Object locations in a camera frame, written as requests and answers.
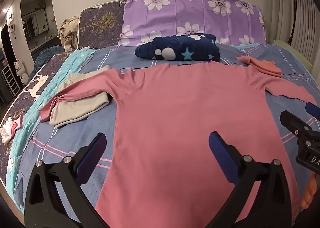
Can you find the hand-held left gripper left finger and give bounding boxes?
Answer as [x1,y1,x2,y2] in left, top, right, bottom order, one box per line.
[24,132,110,228]

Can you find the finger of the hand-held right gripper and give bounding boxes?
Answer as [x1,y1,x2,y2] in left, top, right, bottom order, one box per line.
[279,110,320,146]
[305,102,320,120]

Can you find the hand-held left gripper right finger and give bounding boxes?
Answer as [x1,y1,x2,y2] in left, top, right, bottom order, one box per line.
[209,132,293,228]

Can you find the pink long-sleeved shirt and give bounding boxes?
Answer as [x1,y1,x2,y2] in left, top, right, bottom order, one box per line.
[39,60,317,228]

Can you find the beige knitted clothes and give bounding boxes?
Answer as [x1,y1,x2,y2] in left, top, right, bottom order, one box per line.
[57,16,81,52]

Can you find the person's right hand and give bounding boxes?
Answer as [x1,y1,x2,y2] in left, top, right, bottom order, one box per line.
[301,172,318,209]

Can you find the blue plaid bedsheet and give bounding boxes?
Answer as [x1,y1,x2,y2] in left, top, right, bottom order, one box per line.
[5,43,320,218]

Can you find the beige folded clothing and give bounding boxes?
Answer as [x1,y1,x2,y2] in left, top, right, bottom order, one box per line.
[49,65,111,128]

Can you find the light green cloth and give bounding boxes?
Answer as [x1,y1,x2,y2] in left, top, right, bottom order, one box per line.
[272,40,314,69]

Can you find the salmon folded garment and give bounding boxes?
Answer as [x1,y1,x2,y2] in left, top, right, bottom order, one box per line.
[236,56,282,78]

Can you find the teal and dark deer-print quilt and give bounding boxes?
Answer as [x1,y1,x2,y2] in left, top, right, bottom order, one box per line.
[0,48,100,193]

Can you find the white and pink plush toy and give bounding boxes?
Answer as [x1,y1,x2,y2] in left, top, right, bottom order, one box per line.
[0,115,23,146]

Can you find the white cat figurine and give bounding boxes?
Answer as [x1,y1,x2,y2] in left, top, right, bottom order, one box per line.
[14,60,29,85]

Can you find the dark blue blanket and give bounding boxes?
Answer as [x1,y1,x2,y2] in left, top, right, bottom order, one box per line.
[32,45,72,69]

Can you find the white slatted rack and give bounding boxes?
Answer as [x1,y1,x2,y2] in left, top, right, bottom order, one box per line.
[0,64,20,98]

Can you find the navy star-print fleece blanket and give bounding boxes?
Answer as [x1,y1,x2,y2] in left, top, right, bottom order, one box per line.
[135,33,221,63]

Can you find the dark tree-print pillow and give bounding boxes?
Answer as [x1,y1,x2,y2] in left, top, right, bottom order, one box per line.
[78,0,128,50]

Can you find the purple floral pillow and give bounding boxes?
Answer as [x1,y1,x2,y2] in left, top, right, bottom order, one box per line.
[118,0,265,47]

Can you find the cartoon wall sticker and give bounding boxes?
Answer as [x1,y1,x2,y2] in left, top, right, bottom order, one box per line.
[7,12,17,39]

